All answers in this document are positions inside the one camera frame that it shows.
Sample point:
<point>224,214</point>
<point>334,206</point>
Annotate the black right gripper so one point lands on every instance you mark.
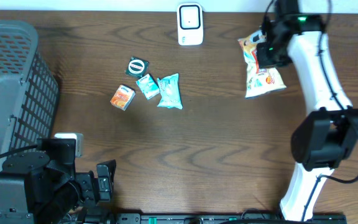
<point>263,63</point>

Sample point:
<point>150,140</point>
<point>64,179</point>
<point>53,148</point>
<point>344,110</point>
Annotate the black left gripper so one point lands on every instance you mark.
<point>86,185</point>

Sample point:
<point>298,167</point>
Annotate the orange tissue pack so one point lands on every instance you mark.
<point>122,97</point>

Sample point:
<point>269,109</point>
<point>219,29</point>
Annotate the small teal tissue pack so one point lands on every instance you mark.
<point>148,86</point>

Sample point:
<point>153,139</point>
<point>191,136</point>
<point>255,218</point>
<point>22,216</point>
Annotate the teal wet wipes pack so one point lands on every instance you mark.
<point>170,93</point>

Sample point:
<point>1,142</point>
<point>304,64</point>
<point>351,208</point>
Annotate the dark green round-logo packet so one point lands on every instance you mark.
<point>137,67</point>

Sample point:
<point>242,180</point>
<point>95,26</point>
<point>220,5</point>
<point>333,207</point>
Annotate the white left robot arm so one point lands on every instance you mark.
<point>39,184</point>

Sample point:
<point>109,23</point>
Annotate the white barcode scanner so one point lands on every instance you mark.
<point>190,24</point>

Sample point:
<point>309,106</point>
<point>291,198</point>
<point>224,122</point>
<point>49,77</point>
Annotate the dark grey plastic basket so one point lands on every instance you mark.
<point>29,93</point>

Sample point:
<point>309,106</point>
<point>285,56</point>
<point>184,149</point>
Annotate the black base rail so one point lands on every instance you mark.
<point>135,218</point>

